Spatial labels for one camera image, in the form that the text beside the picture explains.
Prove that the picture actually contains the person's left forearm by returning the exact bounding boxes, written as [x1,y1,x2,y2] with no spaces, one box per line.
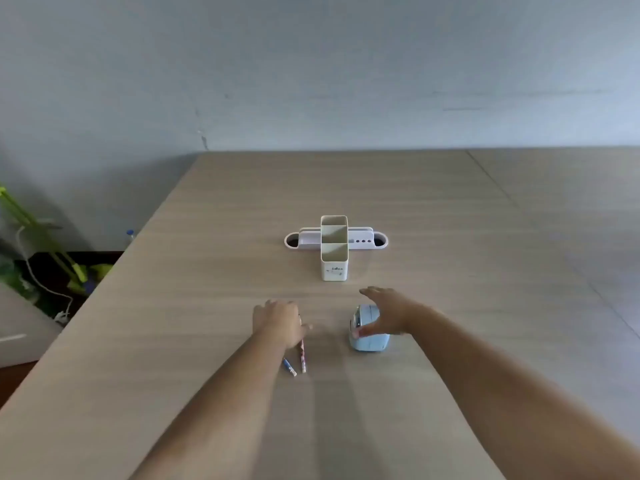
[129,330,291,480]

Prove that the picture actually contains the light blue pencil sharpener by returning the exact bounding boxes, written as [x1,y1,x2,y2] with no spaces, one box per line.
[348,303,391,353]

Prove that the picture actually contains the person's right forearm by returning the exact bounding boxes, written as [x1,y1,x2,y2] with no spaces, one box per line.
[407,304,640,480]

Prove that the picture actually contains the pink patterned pencil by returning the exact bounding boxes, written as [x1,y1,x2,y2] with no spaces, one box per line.
[297,314,308,374]

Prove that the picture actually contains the person's left hand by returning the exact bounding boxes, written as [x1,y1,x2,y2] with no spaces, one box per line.
[252,298,313,351]

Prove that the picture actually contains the person's right hand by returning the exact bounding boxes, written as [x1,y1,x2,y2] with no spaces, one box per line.
[352,287,426,341]

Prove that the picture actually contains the white cable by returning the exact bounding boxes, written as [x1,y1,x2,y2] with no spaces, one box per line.
[15,224,73,325]

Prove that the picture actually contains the white desk organizer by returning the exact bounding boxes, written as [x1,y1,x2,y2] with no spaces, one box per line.
[283,214,389,282]

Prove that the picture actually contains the green broom dustpan set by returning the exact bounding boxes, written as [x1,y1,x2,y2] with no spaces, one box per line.
[0,187,113,295]

